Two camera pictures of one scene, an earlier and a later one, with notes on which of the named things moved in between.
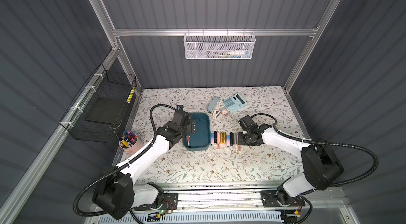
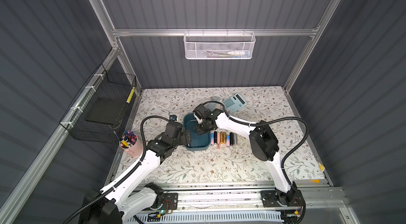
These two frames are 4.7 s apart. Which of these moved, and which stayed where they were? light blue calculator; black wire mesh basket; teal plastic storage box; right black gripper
Moved: right black gripper
Stayed: teal plastic storage box; light blue calculator; black wire mesh basket
